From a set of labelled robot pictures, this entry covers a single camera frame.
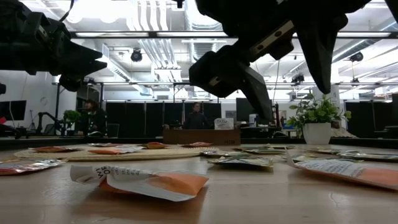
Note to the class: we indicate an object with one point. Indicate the silver ventilation duct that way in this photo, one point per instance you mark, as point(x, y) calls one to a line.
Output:
point(194, 18)

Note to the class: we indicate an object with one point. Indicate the black desk monitor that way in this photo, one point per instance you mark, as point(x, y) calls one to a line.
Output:
point(242, 109)

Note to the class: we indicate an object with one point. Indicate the small background potted plant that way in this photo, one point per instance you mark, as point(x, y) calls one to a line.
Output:
point(72, 115)

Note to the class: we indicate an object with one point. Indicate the ceiling spot lamp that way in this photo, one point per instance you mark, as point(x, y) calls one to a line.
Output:
point(356, 56)
point(298, 78)
point(136, 56)

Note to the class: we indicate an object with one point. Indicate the green plant in white pot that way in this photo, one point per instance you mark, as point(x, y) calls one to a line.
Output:
point(317, 133)

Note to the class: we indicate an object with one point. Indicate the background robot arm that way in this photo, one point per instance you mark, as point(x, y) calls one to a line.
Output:
point(46, 119)

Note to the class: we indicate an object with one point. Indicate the wooden organizer box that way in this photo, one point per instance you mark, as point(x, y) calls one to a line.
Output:
point(202, 137)

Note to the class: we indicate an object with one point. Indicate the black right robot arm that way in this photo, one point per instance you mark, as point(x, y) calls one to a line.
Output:
point(392, 7)

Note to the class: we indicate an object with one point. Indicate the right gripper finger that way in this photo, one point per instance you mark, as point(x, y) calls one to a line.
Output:
point(224, 74)
point(320, 46)

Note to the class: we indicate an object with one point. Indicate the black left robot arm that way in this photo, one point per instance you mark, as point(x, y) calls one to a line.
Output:
point(15, 40)

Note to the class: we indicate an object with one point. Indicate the person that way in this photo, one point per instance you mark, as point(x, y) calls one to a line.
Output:
point(91, 119)
point(196, 119)

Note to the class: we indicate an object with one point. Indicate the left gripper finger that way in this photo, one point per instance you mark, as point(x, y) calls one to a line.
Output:
point(84, 53)
point(90, 70)

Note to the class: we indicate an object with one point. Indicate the black partition screen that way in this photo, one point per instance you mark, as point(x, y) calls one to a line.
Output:
point(136, 119)
point(363, 119)

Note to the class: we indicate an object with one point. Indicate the round woven placemat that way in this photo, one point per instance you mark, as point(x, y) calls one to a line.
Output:
point(155, 154)

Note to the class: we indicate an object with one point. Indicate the black wall monitor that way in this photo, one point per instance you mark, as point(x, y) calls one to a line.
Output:
point(14, 109)

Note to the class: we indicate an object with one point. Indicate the white and orange tea packet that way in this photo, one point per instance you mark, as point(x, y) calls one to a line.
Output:
point(351, 172)
point(116, 151)
point(224, 123)
point(149, 184)

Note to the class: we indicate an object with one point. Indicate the black ceiling light bar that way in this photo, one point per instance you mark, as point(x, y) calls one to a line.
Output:
point(152, 34)

